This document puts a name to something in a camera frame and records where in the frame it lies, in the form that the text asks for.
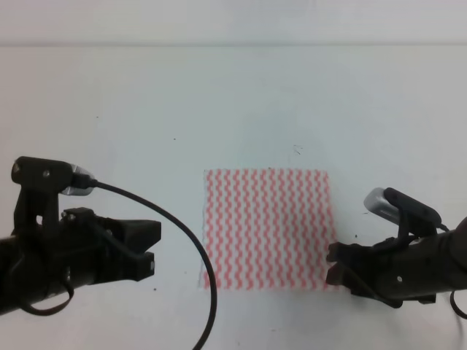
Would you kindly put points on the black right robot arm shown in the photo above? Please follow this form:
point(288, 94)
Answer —
point(457, 249)

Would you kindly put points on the pink white wavy towel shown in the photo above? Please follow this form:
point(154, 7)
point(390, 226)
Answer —
point(268, 228)

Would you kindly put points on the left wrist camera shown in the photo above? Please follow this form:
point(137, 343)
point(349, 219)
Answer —
point(41, 182)

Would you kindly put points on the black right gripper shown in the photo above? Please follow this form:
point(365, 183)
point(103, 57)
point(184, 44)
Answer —
point(417, 273)

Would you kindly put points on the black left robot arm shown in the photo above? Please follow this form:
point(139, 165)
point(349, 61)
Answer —
point(17, 275)

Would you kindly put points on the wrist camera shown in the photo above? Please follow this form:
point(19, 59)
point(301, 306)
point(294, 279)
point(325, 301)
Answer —
point(41, 182)
point(411, 216)

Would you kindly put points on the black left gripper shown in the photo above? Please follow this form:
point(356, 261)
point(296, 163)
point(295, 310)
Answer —
point(82, 250)

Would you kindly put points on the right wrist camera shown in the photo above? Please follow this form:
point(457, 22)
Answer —
point(411, 216)

